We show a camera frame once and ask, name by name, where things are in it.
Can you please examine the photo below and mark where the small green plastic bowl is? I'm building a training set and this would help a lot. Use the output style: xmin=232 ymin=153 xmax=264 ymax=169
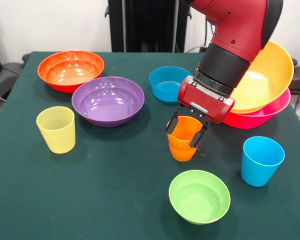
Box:
xmin=168 ymin=169 xmax=232 ymax=225

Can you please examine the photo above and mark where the small blue plastic bowl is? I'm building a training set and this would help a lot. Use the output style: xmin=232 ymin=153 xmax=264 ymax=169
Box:
xmin=148 ymin=65 xmax=193 ymax=104

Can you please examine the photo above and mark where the dark green table cloth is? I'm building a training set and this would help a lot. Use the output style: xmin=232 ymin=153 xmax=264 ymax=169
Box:
xmin=0 ymin=51 xmax=300 ymax=240

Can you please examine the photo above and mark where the pale yellow-green plastic cup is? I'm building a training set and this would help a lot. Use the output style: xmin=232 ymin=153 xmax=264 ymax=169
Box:
xmin=35 ymin=106 xmax=76 ymax=154

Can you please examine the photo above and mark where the purple plastic bowl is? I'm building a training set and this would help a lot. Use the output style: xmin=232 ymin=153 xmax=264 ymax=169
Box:
xmin=71 ymin=76 xmax=146 ymax=128

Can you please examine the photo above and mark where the large orange plastic bowl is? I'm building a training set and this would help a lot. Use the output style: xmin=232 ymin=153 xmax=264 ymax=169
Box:
xmin=229 ymin=39 xmax=295 ymax=115

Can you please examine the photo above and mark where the black wall cable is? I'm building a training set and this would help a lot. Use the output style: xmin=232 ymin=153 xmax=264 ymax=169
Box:
xmin=187 ymin=17 xmax=216 ymax=53

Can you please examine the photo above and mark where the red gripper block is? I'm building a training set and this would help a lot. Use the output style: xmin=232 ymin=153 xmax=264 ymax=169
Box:
xmin=165 ymin=75 xmax=235 ymax=148

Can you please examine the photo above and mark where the orange plastic cup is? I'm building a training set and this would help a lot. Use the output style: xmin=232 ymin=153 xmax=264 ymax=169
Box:
xmin=166 ymin=115 xmax=203 ymax=152
xmin=168 ymin=143 xmax=198 ymax=162

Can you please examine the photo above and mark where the red plastic bowl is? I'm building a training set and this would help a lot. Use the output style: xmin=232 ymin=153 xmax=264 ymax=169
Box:
xmin=37 ymin=49 xmax=106 ymax=94

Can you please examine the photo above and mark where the blue plastic cup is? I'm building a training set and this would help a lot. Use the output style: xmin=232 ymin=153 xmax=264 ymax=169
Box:
xmin=240 ymin=136 xmax=286 ymax=188

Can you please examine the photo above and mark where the large pink plastic bowl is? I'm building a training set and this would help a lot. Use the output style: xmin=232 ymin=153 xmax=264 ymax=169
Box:
xmin=222 ymin=88 xmax=292 ymax=130

